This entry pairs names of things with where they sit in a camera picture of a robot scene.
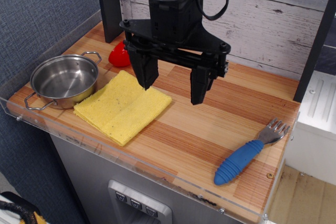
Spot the white toy sink counter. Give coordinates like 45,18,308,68
285,71,335,185

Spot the yellow cloth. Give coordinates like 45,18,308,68
74,70,172,146

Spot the stainless steel pot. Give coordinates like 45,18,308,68
24,51,102,111

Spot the clear acrylic table guard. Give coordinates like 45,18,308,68
1,99,286,223

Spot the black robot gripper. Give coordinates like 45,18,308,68
120,0,230,105

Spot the black right vertical post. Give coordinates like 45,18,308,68
293,0,335,102

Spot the red plastic fruit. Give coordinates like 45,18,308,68
108,42,131,67

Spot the black vertical post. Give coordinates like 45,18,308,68
99,0,122,43
293,0,335,102

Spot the grey toy dispenser panel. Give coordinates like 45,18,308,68
108,179,173,223

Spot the blue handled metal fork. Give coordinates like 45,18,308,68
214,118,290,186

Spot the black and yellow object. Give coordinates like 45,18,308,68
1,191,48,223

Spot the black left vertical post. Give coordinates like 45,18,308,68
99,0,122,43

